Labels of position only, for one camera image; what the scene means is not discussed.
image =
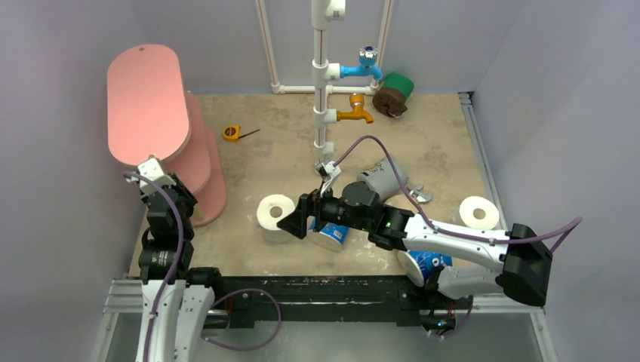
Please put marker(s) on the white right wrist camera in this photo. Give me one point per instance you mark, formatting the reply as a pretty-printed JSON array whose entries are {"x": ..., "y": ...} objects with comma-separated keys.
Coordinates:
[{"x": 329, "y": 171}]

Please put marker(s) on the pink three-tier shelf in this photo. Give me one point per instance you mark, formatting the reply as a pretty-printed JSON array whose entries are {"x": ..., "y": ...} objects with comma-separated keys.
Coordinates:
[{"x": 150, "y": 112}]

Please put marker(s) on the blue plastic faucet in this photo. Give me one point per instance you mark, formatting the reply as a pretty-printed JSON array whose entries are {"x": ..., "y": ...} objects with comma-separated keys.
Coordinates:
[{"x": 367, "y": 65}]

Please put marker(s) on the white PVC pipe stand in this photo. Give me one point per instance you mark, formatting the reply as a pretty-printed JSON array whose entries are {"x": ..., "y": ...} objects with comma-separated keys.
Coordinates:
[{"x": 326, "y": 78}]

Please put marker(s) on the grey toilet paper roll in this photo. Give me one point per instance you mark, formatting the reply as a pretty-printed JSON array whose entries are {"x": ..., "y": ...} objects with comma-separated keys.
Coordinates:
[{"x": 385, "y": 177}]

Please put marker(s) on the blue wrapped roll near base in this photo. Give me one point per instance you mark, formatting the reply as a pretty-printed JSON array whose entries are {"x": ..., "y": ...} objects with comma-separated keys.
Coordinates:
[{"x": 417, "y": 265}]

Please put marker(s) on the aluminium frame rail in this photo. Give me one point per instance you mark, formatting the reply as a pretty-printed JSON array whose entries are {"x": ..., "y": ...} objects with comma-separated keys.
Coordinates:
[{"x": 178, "y": 303}]

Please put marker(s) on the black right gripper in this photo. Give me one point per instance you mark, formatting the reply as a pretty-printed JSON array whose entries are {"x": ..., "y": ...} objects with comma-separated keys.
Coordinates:
[{"x": 307, "y": 207}]

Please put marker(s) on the red handled adjustable wrench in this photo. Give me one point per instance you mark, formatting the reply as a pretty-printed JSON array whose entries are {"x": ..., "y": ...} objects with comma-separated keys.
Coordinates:
[{"x": 417, "y": 193}]

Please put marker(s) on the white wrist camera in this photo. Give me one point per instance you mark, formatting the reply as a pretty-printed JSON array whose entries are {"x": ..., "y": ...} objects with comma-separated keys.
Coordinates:
[
  {"x": 153, "y": 170},
  {"x": 329, "y": 171}
]

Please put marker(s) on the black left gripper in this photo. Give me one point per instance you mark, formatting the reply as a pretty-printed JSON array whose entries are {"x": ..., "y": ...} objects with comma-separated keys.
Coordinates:
[{"x": 183, "y": 190}]

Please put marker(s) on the white toilet roll at right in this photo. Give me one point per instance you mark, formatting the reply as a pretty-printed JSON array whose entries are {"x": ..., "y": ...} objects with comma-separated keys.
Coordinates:
[{"x": 478, "y": 213}]

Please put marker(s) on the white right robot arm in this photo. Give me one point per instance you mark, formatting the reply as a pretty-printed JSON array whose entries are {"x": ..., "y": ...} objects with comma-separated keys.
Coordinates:
[{"x": 514, "y": 262}]

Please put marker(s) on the yellow tape measure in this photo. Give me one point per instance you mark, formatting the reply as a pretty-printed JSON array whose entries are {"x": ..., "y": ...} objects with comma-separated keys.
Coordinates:
[{"x": 234, "y": 133}]

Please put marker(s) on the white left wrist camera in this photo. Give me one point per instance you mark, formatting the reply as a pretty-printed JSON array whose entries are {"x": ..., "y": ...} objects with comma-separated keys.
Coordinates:
[{"x": 153, "y": 170}]

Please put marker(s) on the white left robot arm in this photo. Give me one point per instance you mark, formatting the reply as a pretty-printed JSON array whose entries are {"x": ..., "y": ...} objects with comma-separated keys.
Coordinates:
[{"x": 176, "y": 296}]

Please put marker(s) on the green brown wrapped roll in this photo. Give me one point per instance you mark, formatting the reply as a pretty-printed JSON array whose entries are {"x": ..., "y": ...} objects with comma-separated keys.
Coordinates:
[{"x": 391, "y": 97}]

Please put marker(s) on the plain white toilet paper roll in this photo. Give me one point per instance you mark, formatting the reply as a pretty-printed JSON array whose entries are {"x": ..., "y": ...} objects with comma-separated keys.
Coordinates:
[{"x": 271, "y": 210}]

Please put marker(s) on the orange brass faucet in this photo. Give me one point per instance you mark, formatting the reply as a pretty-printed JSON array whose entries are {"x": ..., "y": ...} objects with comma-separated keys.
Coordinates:
[{"x": 358, "y": 112}]

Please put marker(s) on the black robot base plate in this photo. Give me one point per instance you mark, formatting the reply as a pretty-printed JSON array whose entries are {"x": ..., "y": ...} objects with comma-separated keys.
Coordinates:
[{"x": 373, "y": 299}]

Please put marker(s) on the blue toilet paper roll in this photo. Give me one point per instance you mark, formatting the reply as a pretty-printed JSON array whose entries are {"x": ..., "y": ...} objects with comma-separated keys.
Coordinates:
[{"x": 332, "y": 237}]

